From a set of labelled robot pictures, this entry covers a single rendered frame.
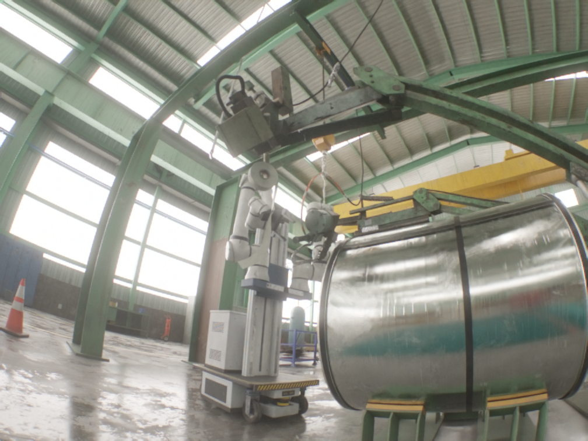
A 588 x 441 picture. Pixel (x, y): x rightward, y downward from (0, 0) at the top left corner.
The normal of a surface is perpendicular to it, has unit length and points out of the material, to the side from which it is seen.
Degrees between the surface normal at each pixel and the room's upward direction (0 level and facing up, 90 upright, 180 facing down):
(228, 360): 90
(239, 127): 145
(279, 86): 106
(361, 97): 130
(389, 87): 90
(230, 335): 90
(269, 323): 90
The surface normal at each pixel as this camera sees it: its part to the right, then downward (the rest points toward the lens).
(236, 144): -0.40, 0.52
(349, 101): -0.35, 0.26
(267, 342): 0.71, -0.25
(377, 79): -0.26, -0.42
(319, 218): -0.58, 0.05
